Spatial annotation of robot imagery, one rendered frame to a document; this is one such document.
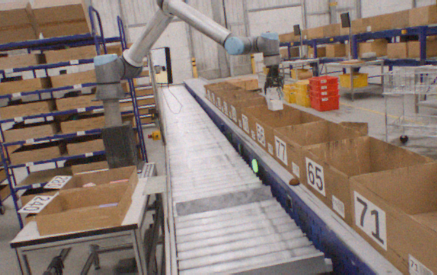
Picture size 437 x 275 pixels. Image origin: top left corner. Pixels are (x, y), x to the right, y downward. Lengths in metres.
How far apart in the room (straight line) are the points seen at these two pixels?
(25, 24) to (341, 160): 2.80
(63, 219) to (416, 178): 1.44
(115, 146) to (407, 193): 1.80
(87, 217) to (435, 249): 1.39
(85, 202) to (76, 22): 1.83
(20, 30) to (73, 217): 2.13
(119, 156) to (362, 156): 1.55
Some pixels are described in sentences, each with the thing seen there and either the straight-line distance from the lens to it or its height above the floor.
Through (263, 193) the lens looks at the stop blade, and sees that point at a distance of 1.84.
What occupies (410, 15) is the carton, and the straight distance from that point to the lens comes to 8.82.
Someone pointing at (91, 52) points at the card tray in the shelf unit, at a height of 1.59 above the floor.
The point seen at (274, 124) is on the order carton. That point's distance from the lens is 2.32.
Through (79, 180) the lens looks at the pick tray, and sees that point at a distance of 2.46.
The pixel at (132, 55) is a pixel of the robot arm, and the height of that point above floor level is 1.51.
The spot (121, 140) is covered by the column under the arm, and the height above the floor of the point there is 0.98.
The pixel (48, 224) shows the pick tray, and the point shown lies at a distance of 1.92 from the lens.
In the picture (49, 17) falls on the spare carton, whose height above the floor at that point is 1.91.
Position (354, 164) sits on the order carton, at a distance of 1.66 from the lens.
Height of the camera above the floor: 1.47
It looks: 13 degrees down
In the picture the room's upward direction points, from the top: 8 degrees counter-clockwise
